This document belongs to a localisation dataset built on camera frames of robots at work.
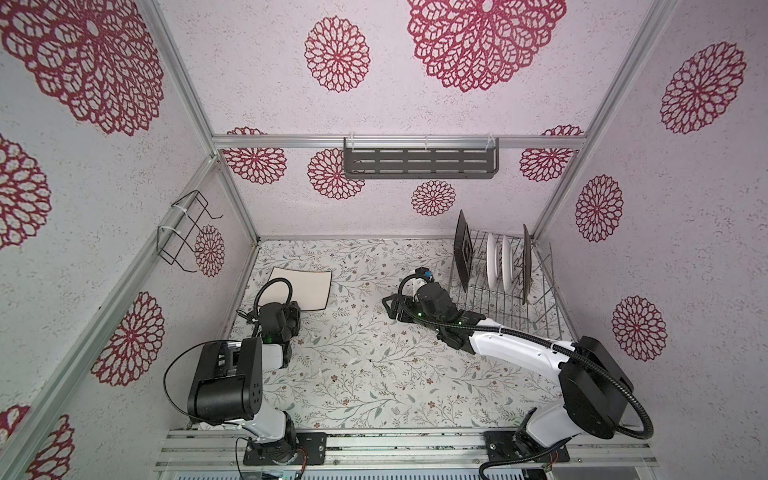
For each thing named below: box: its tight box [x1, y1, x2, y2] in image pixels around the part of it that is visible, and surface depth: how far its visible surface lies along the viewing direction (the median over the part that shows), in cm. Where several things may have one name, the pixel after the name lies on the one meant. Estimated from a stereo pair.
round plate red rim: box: [502, 235, 514, 293], surface depth 97 cm
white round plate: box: [486, 233, 499, 290], surface depth 97 cm
